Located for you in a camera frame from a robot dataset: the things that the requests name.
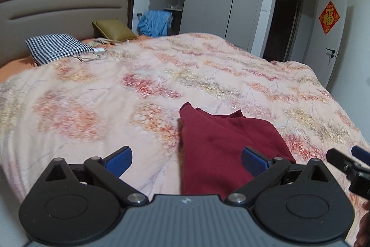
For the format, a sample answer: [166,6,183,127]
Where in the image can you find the person's right hand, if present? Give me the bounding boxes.
[355,201,370,247]

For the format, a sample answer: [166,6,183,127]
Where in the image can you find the olive green pillow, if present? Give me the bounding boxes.
[92,19,139,42]

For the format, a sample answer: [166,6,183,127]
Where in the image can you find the padded bed headboard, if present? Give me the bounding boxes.
[0,0,135,68]

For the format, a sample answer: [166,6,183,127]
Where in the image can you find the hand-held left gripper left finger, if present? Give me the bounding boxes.
[43,146,151,207]

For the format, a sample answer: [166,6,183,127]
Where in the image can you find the houndstooth pillow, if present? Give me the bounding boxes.
[25,34,95,66]

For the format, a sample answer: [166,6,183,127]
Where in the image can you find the dark red sweater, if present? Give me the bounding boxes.
[179,102,297,197]

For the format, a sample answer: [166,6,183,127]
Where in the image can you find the blue garment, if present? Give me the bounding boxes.
[137,10,173,37]

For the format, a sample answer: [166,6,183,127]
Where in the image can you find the white door frame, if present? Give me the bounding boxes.
[261,0,323,63]

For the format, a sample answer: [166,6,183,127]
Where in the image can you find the floral quilt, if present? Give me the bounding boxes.
[0,33,370,202]

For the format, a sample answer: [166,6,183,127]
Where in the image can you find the red door decoration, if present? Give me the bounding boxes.
[319,0,340,36]

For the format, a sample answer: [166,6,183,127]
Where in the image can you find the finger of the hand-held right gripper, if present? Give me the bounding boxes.
[351,145,370,160]
[326,148,362,176]

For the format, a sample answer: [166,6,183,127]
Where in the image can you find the orange bed sheet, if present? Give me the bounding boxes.
[0,36,151,83]

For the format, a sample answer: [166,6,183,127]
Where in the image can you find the white charger cable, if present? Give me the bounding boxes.
[73,37,117,63]

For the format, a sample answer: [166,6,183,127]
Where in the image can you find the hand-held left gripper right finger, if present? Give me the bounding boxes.
[225,146,337,205]

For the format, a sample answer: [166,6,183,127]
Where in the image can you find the white door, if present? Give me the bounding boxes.
[301,0,357,92]

